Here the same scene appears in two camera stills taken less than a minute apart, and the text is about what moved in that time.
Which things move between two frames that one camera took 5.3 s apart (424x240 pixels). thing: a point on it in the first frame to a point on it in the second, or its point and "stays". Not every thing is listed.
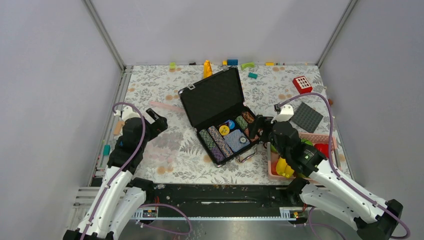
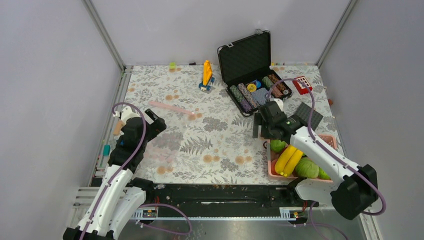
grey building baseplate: [306, 118] stays
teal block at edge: [107, 149] stays
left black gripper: [157, 126] stays
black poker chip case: [215, 107] to [245, 64]
